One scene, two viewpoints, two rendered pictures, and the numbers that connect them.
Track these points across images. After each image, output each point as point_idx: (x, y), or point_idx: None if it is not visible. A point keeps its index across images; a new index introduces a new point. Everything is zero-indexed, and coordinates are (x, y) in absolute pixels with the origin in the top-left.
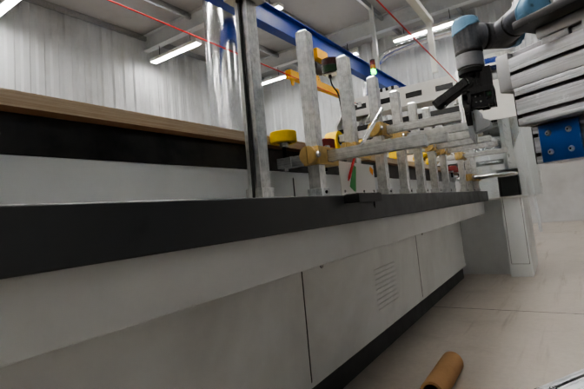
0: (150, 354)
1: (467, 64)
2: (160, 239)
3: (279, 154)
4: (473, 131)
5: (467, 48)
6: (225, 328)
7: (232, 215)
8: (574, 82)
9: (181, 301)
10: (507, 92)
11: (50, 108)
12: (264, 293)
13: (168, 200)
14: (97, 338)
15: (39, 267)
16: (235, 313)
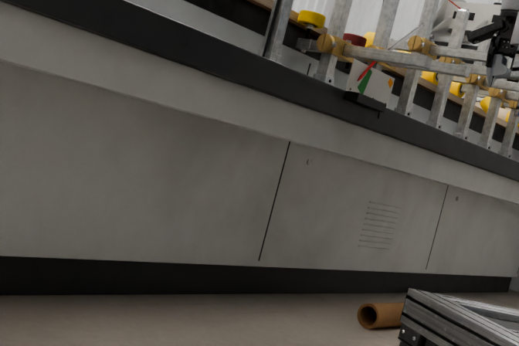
0: (145, 149)
1: (508, 8)
2: (192, 55)
3: (304, 34)
4: (489, 73)
5: None
6: (201, 164)
7: (242, 62)
8: None
9: (188, 105)
10: (515, 45)
11: None
12: (244, 154)
13: (205, 32)
14: (118, 116)
15: (133, 41)
16: (214, 157)
